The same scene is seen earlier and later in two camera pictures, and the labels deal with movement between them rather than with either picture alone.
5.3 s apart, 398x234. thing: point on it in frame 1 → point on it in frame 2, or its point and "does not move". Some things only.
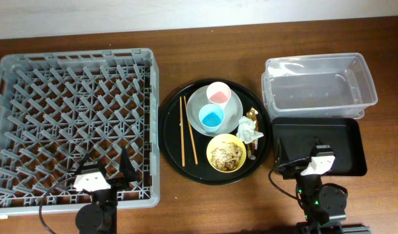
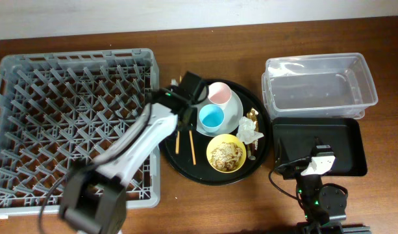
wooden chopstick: [193, 144] does not move
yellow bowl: [226, 153] does not move
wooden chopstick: [182, 133] → [177, 141]
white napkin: [246, 130] does not move
